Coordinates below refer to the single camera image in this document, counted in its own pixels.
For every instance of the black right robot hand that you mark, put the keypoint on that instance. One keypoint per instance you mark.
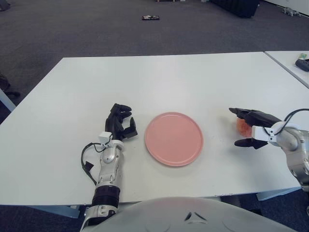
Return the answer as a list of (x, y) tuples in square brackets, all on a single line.
[(260, 117)]

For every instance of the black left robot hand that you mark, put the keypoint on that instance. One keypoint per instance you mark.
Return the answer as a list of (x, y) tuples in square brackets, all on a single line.
[(113, 123)]

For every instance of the red yellow apple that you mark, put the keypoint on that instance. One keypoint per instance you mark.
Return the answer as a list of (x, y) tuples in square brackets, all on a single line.
[(243, 129)]

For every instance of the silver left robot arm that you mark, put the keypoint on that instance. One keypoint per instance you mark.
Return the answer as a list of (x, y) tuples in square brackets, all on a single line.
[(108, 169)]

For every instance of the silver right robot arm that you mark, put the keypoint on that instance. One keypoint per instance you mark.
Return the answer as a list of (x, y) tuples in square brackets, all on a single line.
[(297, 145)]

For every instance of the pink round plate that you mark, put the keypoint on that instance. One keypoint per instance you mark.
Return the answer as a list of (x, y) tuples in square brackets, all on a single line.
[(173, 139)]

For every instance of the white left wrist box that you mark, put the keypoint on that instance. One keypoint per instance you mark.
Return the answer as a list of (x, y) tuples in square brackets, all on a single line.
[(105, 137)]

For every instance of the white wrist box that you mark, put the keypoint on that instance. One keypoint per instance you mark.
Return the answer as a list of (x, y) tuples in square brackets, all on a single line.
[(105, 137), (262, 134)]

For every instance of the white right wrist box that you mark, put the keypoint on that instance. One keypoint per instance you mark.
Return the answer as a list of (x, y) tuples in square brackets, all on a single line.
[(262, 134)]

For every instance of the dark grey handheld controller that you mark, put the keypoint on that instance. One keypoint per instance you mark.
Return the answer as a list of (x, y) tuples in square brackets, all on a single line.
[(303, 64)]

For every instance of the small green packet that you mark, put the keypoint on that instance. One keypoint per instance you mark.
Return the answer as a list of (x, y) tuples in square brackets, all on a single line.
[(303, 56)]

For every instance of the grey robot torso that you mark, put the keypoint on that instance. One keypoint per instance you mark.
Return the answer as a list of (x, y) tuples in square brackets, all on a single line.
[(169, 215)]

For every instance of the small grey floor robot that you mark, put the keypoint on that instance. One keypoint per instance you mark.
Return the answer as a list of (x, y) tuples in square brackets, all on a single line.
[(290, 11)]

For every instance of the white furniture panel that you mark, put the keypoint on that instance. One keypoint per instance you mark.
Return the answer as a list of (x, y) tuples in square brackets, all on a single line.
[(6, 100)]

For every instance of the small dark floor tray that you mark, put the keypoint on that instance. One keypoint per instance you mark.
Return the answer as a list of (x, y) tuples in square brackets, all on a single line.
[(150, 17)]

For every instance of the black cabinet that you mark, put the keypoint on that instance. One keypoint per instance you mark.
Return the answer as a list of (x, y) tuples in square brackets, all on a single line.
[(236, 7)]

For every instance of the dark chair base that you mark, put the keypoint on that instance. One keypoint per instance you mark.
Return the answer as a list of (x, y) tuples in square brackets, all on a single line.
[(7, 84)]

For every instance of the dark grey floor object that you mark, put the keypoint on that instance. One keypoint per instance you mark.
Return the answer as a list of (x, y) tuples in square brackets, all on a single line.
[(3, 4)]

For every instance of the white table frame beam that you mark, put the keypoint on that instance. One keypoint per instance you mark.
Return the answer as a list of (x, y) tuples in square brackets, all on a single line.
[(272, 194)]

